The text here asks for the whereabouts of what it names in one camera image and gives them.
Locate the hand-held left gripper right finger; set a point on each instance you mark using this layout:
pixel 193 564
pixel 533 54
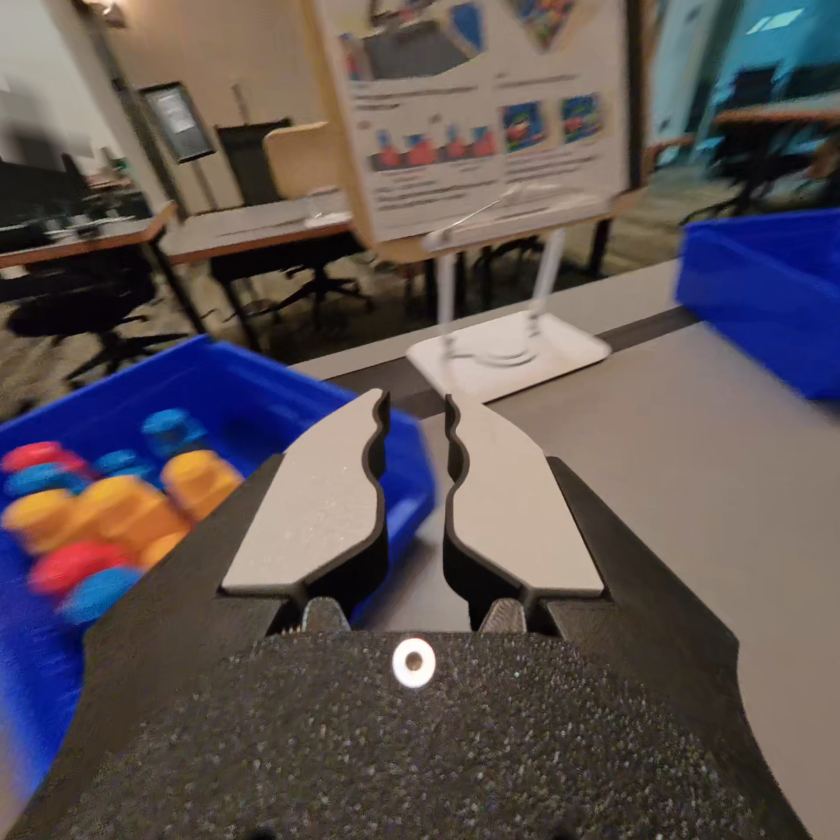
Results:
pixel 518 525

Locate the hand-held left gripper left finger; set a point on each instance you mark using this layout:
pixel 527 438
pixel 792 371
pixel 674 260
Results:
pixel 315 518

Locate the blue storage bin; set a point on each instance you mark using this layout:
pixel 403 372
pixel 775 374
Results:
pixel 754 302
pixel 262 407

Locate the pile of mega blocks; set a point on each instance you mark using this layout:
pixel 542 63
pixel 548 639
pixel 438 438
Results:
pixel 131 512

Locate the wood-top office desk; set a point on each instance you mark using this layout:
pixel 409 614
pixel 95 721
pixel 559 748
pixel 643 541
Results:
pixel 262 226
pixel 85 239
pixel 774 117

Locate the black computer monitor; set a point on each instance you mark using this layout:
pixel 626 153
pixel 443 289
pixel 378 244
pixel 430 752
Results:
pixel 39 190

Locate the printed instruction sheet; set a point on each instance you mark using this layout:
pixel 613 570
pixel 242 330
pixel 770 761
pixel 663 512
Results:
pixel 459 98

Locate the wall lamp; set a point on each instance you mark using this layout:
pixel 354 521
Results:
pixel 108 10

